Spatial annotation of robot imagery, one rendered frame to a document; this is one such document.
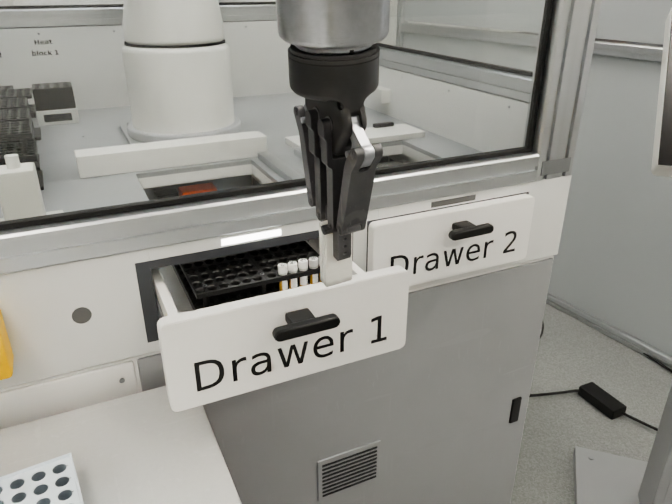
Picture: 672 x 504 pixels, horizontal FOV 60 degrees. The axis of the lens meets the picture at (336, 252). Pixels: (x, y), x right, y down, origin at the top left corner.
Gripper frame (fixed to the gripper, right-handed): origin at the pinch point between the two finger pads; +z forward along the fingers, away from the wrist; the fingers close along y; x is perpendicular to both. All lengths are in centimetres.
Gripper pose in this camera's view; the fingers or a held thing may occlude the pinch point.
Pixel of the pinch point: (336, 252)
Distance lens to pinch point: 58.2
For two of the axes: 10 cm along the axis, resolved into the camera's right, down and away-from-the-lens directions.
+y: -4.5, -4.8, 7.5
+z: 0.1, 8.4, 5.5
